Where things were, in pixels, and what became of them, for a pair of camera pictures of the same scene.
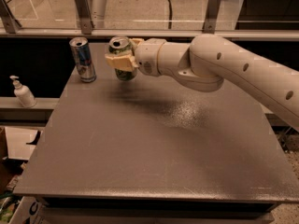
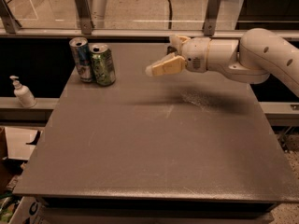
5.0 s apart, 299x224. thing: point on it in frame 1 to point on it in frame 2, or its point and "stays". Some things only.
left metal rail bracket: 10,22 stays
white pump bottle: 23,93 stays
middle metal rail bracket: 84,12 stays
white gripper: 148,57 to 195,54
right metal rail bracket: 212,11 stays
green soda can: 121,44 to 104,67
